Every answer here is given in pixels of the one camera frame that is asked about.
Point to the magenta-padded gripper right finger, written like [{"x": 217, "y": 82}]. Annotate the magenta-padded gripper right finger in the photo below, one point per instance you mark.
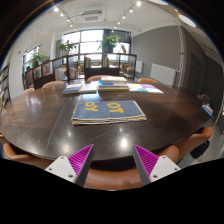
[{"x": 161, "y": 166}]

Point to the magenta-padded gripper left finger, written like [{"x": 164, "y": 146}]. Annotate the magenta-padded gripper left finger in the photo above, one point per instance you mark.
[{"x": 63, "y": 166}]

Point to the grey towel with yellow letters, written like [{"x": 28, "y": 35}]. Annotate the grey towel with yellow letters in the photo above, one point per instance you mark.
[{"x": 106, "y": 111}]

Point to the purple and white book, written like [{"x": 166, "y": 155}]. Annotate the purple and white book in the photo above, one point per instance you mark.
[{"x": 152, "y": 89}]

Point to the white illustrated book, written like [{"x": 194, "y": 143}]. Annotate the white illustrated book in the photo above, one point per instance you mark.
[{"x": 136, "y": 88}]

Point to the large book with blue cover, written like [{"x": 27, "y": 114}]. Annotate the large book with blue cover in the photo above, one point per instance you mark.
[{"x": 112, "y": 87}]

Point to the beige hardcover book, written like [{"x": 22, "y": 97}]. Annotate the beige hardcover book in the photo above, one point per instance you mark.
[{"x": 113, "y": 79}]

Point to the dark room divider shelf unit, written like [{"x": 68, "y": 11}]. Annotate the dark room divider shelf unit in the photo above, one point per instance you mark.
[{"x": 100, "y": 71}]

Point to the potted plant by window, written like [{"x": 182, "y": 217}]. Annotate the potted plant by window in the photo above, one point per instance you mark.
[{"x": 36, "y": 59}]

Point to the small potted plant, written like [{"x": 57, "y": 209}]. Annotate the small potted plant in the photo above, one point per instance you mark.
[{"x": 67, "y": 46}]

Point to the large potted plant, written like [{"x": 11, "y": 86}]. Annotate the large potted plant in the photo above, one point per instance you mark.
[{"x": 109, "y": 41}]

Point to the ceiling spot lights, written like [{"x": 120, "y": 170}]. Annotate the ceiling spot lights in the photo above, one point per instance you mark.
[{"x": 70, "y": 23}]

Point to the round white ceiling lamp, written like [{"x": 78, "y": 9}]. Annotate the round white ceiling lamp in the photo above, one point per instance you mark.
[{"x": 186, "y": 20}]

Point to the ceiling air conditioner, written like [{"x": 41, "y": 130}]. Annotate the ceiling air conditioner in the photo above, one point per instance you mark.
[{"x": 92, "y": 16}]

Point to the wall bookshelf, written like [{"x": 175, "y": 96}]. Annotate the wall bookshelf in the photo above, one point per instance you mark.
[{"x": 4, "y": 86}]

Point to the small white wall radiator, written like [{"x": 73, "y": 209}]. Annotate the small white wall radiator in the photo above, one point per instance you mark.
[{"x": 139, "y": 66}]

